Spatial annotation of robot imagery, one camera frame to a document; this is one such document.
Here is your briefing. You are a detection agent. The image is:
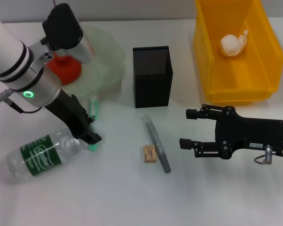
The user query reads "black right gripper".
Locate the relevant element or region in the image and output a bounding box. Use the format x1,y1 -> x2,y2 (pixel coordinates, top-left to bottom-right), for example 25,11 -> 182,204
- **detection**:
179,105 -> 283,160

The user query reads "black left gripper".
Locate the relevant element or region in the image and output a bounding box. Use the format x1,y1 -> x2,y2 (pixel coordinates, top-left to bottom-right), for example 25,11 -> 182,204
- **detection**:
44,90 -> 102,145

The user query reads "clear bottle with green label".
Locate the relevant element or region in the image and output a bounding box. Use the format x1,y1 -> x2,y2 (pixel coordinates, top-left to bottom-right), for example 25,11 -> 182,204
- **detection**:
5,128 -> 92,185

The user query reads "red-orange toy orange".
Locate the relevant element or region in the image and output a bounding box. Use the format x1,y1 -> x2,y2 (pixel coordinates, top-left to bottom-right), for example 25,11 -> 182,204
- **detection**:
46,50 -> 82,85

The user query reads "white paper ball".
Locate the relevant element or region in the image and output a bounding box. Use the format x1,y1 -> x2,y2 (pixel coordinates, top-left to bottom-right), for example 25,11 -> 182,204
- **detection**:
218,28 -> 250,57

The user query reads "green utility knife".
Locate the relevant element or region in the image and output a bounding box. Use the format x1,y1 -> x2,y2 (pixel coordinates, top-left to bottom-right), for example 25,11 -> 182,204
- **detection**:
87,95 -> 100,152

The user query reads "grey marker pen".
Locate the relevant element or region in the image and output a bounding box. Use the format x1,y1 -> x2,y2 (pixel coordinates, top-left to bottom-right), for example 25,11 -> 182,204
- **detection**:
141,115 -> 172,173

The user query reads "tan rectangular eraser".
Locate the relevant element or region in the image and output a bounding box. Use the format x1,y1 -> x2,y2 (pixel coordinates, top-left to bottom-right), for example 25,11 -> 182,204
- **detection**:
142,145 -> 157,163

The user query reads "black mesh pen holder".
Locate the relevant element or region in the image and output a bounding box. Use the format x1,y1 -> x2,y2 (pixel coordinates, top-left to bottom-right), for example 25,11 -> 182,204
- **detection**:
132,46 -> 174,109

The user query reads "pale green glass fruit plate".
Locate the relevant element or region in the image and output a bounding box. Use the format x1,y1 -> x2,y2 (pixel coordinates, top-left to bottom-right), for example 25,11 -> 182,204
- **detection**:
59,24 -> 127,102

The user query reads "yellow plastic storage bin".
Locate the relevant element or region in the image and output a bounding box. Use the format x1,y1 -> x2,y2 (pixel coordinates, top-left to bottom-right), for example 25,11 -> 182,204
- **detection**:
192,0 -> 283,105

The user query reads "right gripper connector cable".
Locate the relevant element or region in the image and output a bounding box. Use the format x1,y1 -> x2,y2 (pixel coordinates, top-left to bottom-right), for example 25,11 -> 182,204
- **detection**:
254,145 -> 283,166

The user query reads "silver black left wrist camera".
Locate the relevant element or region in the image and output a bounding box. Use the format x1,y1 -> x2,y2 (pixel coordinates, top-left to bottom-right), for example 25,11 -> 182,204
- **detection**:
39,2 -> 95,65

